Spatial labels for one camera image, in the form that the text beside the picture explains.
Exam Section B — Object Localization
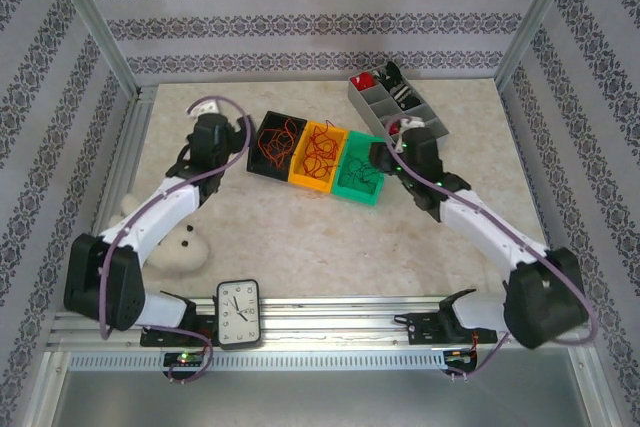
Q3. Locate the black thin cable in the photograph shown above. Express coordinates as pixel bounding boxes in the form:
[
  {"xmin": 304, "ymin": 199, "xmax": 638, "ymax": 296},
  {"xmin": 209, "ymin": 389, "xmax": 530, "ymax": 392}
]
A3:
[{"xmin": 344, "ymin": 146, "xmax": 384, "ymax": 193}]

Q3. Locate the black plastic bin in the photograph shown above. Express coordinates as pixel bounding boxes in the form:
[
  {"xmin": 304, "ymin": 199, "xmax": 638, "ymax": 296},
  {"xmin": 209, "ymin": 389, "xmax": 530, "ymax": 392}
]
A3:
[{"xmin": 246, "ymin": 110, "xmax": 309, "ymax": 182}]

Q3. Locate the green plastic bin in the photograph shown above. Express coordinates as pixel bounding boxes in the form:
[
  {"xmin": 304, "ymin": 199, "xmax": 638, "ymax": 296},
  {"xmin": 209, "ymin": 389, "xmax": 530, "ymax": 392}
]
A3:
[{"xmin": 330, "ymin": 130, "xmax": 389, "ymax": 208}]

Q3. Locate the red thin cable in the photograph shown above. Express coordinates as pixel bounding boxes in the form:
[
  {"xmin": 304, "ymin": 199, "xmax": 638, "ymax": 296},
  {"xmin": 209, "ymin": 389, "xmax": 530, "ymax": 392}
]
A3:
[{"xmin": 302, "ymin": 119, "xmax": 344, "ymax": 181}]

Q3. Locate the orange plastic bin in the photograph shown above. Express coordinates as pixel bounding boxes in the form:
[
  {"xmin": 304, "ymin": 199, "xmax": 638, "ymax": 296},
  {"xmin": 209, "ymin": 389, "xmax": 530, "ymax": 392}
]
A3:
[{"xmin": 288, "ymin": 120, "xmax": 350, "ymax": 194}]

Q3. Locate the black white striped sock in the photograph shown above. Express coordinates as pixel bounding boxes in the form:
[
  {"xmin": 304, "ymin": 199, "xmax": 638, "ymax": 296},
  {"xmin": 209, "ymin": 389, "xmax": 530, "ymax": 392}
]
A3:
[{"xmin": 389, "ymin": 82, "xmax": 419, "ymax": 109}]

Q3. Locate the grey compartment organizer tray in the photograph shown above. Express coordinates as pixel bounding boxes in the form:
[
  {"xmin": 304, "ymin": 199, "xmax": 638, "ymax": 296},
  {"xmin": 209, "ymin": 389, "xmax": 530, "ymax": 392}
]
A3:
[{"xmin": 346, "ymin": 64, "xmax": 450, "ymax": 142}]

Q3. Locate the black white rolled sock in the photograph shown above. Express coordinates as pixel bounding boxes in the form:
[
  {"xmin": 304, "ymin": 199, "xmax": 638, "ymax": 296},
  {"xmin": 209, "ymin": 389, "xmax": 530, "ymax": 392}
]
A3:
[{"xmin": 374, "ymin": 61, "xmax": 404, "ymax": 86}]

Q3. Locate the white plush toy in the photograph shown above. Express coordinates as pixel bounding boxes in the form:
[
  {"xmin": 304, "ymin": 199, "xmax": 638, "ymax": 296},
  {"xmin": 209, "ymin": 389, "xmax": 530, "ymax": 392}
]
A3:
[{"xmin": 110, "ymin": 194, "xmax": 211, "ymax": 276}]

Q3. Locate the black white analog clock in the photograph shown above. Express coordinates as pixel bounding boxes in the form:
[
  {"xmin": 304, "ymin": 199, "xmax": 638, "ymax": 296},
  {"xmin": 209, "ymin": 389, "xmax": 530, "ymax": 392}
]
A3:
[{"xmin": 214, "ymin": 278, "xmax": 265, "ymax": 351}]

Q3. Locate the grey metal bottom plate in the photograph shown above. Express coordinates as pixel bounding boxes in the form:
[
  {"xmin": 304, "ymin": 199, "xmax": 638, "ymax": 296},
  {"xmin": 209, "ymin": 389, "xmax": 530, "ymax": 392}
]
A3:
[{"xmin": 49, "ymin": 369, "xmax": 601, "ymax": 427}]

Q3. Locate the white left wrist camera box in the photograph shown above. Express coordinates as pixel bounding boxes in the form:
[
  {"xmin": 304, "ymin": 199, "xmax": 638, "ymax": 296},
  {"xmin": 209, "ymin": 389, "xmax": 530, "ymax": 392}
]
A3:
[{"xmin": 186, "ymin": 99, "xmax": 222, "ymax": 117}]

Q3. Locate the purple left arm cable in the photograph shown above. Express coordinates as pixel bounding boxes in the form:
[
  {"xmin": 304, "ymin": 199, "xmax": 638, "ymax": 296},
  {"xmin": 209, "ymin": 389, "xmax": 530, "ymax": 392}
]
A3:
[{"xmin": 98, "ymin": 95, "xmax": 253, "ymax": 384}]

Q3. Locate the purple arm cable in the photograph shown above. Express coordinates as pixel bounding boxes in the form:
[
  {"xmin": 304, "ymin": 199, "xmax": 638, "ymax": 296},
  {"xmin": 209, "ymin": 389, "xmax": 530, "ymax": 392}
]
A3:
[
  {"xmin": 384, "ymin": 116, "xmax": 600, "ymax": 383},
  {"xmin": 98, "ymin": 95, "xmax": 253, "ymax": 384}
]

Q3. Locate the aluminium side rail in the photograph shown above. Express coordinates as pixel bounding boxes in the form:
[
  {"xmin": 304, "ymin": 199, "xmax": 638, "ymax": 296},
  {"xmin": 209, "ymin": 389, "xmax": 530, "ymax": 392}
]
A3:
[{"xmin": 74, "ymin": 85, "xmax": 159, "ymax": 298}]

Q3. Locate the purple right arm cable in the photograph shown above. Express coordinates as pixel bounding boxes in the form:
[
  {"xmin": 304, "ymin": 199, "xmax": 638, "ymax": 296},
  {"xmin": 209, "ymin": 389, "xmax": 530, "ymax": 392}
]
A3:
[{"xmin": 384, "ymin": 116, "xmax": 600, "ymax": 383}]

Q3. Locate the aluminium frame post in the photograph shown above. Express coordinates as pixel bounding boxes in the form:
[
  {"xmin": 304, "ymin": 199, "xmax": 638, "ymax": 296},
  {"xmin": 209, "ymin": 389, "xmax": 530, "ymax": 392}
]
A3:
[
  {"xmin": 42, "ymin": 0, "xmax": 141, "ymax": 98},
  {"xmin": 493, "ymin": 0, "xmax": 590, "ymax": 86}
]

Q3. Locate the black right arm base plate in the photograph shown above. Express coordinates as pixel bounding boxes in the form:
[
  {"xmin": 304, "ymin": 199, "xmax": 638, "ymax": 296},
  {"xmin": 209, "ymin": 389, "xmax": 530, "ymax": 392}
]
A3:
[{"xmin": 394, "ymin": 311, "xmax": 501, "ymax": 346}]

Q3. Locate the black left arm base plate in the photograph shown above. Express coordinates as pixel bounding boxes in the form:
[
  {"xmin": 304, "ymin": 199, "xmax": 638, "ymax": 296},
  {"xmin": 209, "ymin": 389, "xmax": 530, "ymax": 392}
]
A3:
[{"xmin": 139, "ymin": 314, "xmax": 221, "ymax": 348}]

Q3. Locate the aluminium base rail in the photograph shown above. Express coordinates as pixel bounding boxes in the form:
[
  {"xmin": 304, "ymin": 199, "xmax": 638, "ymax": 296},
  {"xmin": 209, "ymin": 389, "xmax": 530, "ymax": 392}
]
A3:
[{"xmin": 49, "ymin": 295, "xmax": 586, "ymax": 348}]

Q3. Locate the slotted grey cable duct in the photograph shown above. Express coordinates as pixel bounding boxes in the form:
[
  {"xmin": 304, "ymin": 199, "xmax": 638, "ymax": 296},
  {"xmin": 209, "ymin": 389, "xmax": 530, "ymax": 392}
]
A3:
[{"xmin": 67, "ymin": 350, "xmax": 447, "ymax": 372}]

